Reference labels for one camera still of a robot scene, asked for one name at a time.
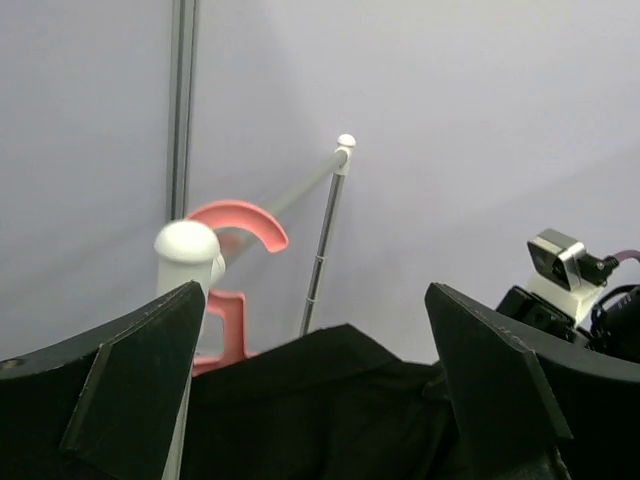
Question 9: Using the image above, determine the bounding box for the pink plastic hanger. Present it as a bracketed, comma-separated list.
[188, 200, 289, 377]

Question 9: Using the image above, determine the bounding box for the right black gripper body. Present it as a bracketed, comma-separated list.
[496, 286, 592, 347]

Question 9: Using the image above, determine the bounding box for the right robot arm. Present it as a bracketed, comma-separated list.
[497, 285, 639, 363]

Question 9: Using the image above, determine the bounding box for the aluminium frame post left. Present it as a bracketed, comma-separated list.
[166, 0, 199, 221]

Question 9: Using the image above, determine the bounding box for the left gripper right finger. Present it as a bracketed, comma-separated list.
[425, 283, 639, 479]

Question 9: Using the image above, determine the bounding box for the black shirt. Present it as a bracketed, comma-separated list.
[177, 323, 574, 480]

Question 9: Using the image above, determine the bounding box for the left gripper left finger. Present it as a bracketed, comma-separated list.
[1, 281, 204, 480]

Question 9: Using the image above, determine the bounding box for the silver white garment rack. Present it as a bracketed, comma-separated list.
[153, 133, 357, 480]

